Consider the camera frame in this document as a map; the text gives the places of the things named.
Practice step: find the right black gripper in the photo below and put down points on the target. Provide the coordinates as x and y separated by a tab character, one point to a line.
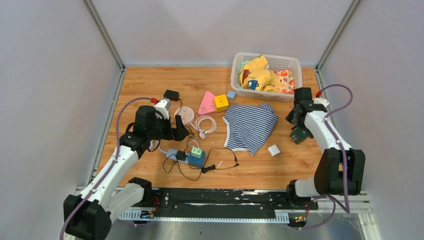
291	118

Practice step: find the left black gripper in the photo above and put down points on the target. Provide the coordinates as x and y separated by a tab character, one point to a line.
176	134

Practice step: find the black adapter with cable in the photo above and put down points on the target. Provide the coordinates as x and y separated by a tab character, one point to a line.
168	165

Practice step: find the light blue power strip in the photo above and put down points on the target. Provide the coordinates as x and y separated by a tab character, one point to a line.
177	156

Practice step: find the dark green cube charger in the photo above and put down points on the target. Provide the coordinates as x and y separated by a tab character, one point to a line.
299	134

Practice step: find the blue cube charger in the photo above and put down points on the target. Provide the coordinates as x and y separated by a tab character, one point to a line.
197	162

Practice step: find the pink triangular power strip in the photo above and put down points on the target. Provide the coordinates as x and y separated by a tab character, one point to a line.
207	105

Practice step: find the yellow power adapter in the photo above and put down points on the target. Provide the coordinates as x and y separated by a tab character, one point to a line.
221	103

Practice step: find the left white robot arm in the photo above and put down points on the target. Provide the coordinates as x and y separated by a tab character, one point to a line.
91	214

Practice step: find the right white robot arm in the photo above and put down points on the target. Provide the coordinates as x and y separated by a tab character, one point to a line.
341	167

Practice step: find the pink round power strip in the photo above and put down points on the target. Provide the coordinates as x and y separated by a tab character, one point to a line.
187	115

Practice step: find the black adapter at back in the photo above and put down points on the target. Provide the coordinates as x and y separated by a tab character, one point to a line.
172	95

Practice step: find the white cube charger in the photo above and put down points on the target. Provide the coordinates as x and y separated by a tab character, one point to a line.
273	150

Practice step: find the yellow clothes in basket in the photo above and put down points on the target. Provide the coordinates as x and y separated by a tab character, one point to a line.
256	75

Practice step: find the blue striped shirt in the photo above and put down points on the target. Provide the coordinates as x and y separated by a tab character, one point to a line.
248	126

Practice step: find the light blue small charger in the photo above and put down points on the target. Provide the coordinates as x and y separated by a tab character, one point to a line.
231	95

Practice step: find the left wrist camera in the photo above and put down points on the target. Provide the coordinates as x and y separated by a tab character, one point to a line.
162	108

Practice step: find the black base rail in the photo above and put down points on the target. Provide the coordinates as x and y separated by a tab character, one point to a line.
220	205

